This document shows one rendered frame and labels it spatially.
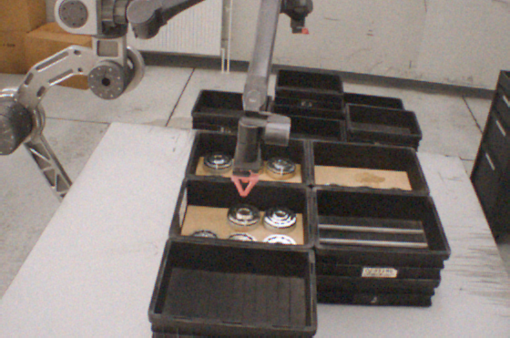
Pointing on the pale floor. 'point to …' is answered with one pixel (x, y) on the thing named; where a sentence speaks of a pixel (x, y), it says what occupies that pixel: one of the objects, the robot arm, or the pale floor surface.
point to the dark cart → (494, 160)
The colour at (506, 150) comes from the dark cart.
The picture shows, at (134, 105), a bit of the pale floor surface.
